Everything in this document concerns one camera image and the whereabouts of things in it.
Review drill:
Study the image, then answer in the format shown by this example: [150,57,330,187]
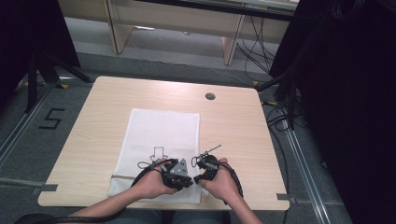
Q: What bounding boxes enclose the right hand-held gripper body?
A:
[195,144,223,182]

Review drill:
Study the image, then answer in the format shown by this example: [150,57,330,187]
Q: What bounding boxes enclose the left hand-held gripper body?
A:
[160,158,194,191]

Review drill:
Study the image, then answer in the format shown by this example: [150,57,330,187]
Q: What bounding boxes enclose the white cloth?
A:
[106,107,204,205]

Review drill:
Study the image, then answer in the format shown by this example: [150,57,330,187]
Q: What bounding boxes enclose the person's right hand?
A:
[199,157,243,203]

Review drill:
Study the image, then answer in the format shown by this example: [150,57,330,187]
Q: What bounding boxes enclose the person's left hand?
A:
[132,158,179,201]

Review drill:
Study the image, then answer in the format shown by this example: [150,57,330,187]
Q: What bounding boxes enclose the person's legs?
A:
[113,209,226,224]

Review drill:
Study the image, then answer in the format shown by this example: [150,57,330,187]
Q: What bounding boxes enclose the black metal stand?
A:
[25,50,95,114]
[254,69,302,132]

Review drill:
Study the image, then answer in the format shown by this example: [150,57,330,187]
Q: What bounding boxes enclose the light wooden desk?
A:
[58,0,301,66]

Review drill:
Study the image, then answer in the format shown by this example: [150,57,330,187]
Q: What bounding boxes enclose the black curtain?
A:
[269,0,396,224]
[0,0,81,105]

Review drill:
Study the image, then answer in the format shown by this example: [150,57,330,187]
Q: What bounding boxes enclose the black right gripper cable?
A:
[218,161,245,204]

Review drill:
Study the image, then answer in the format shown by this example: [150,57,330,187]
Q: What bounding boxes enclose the metal floor rail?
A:
[278,102,332,224]
[0,83,55,167]

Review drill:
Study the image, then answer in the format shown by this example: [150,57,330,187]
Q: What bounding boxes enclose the bundle of black cables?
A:
[235,15,283,77]

